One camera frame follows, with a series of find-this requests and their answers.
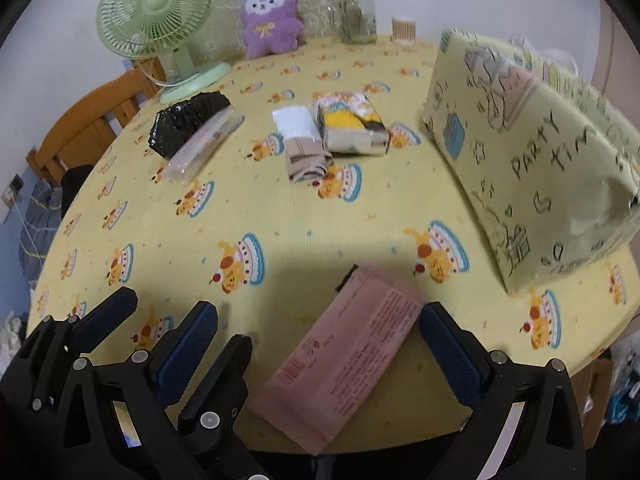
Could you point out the black ruffled scrunchie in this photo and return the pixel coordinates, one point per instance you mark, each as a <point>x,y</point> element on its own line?
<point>185,120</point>

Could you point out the beige folded cloth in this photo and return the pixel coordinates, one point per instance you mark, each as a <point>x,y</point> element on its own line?
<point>305,157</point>

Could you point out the wooden bed headboard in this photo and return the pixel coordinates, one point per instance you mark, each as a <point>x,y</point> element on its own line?
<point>85,125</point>

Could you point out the colourful tissue packet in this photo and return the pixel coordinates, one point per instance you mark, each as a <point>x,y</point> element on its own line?
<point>350,125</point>

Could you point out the pile of clothes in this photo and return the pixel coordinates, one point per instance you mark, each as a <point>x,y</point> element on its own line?
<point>10,330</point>

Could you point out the purple plush toy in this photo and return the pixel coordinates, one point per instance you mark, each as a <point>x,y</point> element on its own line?
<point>270,25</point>

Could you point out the cotton swab container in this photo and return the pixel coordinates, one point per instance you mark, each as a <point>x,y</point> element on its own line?
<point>404,31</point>

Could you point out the white cloth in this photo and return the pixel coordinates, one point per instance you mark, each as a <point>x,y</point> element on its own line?
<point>295,122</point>

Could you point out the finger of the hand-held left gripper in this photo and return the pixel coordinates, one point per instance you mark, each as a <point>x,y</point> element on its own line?
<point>107,312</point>
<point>222,380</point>

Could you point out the brown cardboard box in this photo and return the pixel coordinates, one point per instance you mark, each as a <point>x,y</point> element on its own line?
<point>595,395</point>

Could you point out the pink packet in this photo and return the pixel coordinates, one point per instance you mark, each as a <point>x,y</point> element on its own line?
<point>350,350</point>

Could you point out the green desk fan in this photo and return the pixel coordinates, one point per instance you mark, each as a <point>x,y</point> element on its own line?
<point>155,10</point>

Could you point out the blue plaid pillow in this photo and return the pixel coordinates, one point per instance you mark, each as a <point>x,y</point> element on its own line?
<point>40,230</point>

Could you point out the plastic bag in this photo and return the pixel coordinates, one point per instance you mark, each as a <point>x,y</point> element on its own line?
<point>625,400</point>

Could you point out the glass jar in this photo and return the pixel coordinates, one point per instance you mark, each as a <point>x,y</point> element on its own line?
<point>357,20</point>

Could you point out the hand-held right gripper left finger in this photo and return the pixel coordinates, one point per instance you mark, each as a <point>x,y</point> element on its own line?
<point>185,350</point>

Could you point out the yellow printed tablecloth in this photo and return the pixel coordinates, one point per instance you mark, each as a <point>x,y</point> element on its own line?
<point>300,230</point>

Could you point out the pink door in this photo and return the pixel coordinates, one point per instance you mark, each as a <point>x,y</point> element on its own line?
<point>607,35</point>

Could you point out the wall socket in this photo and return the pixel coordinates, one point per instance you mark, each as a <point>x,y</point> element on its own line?
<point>12,189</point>

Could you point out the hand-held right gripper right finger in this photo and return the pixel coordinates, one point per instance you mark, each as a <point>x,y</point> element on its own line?
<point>450,355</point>

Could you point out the yellow printed storage box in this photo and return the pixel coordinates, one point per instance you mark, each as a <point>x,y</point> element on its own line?
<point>525,160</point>

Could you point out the clear plastic packet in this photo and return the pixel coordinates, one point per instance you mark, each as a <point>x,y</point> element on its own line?
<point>200,152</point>

